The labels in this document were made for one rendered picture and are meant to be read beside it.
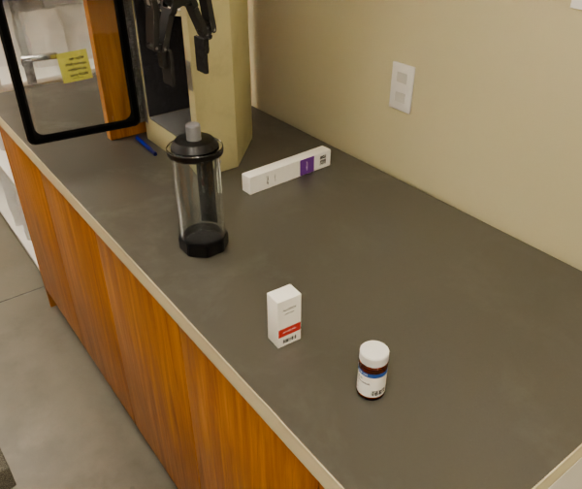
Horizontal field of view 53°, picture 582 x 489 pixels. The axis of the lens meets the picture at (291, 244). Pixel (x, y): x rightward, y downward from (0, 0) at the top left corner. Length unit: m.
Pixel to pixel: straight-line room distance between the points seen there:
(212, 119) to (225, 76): 0.11
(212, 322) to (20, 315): 1.79
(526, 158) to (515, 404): 0.56
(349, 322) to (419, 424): 0.24
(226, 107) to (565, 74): 0.76
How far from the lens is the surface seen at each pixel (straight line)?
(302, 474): 1.00
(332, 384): 0.94
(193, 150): 1.11
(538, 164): 1.31
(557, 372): 1.05
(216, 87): 1.48
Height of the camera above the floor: 1.62
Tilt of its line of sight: 33 degrees down
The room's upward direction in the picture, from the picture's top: straight up
